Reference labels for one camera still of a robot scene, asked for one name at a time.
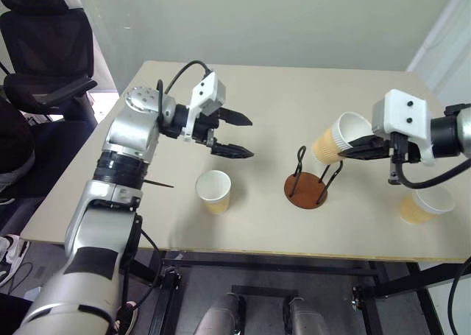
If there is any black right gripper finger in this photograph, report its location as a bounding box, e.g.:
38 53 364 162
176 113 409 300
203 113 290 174
349 134 384 149
337 146 388 162

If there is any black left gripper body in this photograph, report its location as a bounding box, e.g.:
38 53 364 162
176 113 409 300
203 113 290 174
191 106 230 156

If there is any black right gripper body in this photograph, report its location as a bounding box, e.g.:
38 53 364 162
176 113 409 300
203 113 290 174
378 131 421 166

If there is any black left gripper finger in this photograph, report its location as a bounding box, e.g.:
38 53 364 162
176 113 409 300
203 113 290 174
219 107 254 127
211 141 256 161

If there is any yellow white paper cup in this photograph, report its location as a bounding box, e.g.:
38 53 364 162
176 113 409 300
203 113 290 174
400 186 455 227
195 169 233 216
311 111 374 166

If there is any black zip tie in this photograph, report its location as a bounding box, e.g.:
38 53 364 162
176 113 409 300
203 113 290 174
141 179 175 189

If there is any grey rounded robot leg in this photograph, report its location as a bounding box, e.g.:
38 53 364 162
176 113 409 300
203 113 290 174
192 292 247 335
283 294 333 335

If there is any black mesh office chair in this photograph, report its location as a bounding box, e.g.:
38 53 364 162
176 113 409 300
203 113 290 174
0 0 99 123

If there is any black pink shoe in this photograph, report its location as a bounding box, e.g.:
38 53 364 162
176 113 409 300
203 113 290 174
113 300 141 333

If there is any white black sneaker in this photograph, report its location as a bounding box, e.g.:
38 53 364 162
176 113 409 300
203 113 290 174
0 234 31 288

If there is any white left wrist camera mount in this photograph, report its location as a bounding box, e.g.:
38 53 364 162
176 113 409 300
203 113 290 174
183 71 227 143

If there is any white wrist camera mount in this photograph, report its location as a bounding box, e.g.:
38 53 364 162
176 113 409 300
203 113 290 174
183 71 227 143
371 88 438 166

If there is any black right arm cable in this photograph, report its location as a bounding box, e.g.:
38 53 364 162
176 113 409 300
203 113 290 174
388 154 471 189

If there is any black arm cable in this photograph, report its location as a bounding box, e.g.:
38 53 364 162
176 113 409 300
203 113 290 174
388 154 471 189
156 60 214 127

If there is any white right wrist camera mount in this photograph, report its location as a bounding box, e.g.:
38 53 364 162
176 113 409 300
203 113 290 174
371 88 438 166

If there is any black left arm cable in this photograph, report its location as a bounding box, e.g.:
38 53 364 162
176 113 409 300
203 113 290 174
156 60 214 127

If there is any wire cup holder brown base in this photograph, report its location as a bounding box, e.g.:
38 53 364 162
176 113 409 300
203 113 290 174
284 145 345 211

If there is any black metal table frame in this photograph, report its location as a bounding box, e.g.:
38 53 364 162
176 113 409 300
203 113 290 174
121 249 447 335

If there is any black hanging cable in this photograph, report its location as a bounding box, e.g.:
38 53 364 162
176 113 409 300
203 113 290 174
450 254 471 331

